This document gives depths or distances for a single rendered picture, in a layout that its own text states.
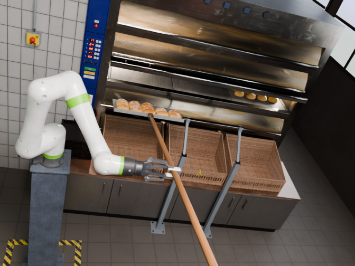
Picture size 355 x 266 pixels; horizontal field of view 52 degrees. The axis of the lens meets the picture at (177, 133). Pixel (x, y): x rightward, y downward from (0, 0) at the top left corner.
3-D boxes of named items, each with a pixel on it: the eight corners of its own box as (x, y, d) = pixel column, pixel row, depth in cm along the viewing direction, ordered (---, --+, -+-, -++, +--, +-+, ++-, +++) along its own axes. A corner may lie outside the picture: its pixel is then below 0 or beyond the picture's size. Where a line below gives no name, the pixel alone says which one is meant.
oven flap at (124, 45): (111, 54, 298) (115, 29, 292) (302, 92, 340) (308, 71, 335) (112, 54, 293) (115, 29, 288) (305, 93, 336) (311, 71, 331)
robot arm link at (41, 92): (8, 150, 196) (22, 76, 162) (34, 139, 208) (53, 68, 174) (22, 167, 193) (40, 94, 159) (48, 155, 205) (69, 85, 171)
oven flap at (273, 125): (102, 105, 327) (106, 83, 322) (279, 135, 370) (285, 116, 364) (102, 107, 323) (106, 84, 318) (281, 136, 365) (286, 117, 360)
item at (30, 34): (27, 40, 284) (28, 28, 278) (41, 43, 287) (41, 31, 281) (25, 44, 278) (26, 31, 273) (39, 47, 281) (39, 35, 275)
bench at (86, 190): (47, 172, 370) (51, 127, 337) (261, 197, 427) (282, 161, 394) (36, 215, 325) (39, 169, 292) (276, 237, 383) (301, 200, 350)
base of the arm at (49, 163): (16, 165, 207) (16, 158, 203) (20, 149, 218) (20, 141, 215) (63, 169, 214) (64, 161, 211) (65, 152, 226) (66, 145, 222)
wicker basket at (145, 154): (100, 136, 346) (104, 113, 330) (157, 144, 360) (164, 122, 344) (97, 171, 307) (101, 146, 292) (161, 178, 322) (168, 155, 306)
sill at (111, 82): (106, 81, 320) (106, 77, 317) (286, 114, 362) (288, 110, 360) (105, 84, 315) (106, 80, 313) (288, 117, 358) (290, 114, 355)
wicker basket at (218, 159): (161, 144, 360) (168, 122, 345) (214, 152, 373) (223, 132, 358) (164, 179, 322) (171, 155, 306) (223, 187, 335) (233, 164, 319)
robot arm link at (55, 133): (31, 152, 210) (33, 126, 199) (54, 142, 221) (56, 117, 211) (46, 164, 205) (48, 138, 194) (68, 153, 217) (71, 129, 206)
